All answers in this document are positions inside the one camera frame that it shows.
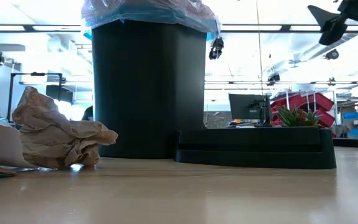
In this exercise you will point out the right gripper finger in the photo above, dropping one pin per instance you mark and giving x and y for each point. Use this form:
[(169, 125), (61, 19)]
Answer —
[(323, 17)]

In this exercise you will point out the black trash bin lid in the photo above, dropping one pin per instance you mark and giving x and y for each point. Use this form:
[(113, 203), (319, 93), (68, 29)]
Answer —
[(253, 149)]

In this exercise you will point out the translucent pink trash bag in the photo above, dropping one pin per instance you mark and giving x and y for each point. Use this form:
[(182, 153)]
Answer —
[(154, 12)]

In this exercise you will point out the black plastic trash bin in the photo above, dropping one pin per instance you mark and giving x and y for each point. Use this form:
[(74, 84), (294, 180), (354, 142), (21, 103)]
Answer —
[(148, 93)]

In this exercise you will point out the long clear plastic wrapper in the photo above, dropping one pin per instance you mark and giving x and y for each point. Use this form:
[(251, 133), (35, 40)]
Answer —
[(76, 167)]

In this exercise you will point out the brown paper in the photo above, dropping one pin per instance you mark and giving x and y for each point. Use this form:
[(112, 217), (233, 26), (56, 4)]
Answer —
[(48, 137)]

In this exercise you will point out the red storage bin rack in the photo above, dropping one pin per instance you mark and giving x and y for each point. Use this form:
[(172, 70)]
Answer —
[(322, 101)]

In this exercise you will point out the blue storage bin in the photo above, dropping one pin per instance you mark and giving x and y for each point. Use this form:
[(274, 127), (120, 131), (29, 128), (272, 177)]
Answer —
[(357, 115)]

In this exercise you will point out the small potted succulent plant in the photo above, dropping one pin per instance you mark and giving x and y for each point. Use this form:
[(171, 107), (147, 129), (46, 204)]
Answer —
[(294, 118)]

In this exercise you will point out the black desktop monitor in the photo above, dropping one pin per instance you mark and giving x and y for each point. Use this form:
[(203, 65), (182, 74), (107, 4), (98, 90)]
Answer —
[(247, 107)]

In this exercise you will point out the person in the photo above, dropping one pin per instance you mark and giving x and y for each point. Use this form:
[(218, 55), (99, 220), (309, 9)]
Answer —
[(88, 114)]

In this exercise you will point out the dark rectangular panel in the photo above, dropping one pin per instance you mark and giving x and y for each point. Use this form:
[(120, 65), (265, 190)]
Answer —
[(59, 93)]

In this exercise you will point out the black hanging camera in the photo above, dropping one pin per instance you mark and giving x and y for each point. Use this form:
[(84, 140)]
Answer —
[(216, 48)]

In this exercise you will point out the black aluminium table frame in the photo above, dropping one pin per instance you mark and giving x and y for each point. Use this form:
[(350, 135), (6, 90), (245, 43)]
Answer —
[(356, 143)]

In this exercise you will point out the black light bar frame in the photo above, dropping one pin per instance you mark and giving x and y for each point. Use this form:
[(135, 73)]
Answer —
[(28, 28)]

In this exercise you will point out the black metal frame stand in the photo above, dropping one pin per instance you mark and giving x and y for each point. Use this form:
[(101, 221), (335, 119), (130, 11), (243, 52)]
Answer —
[(11, 93)]

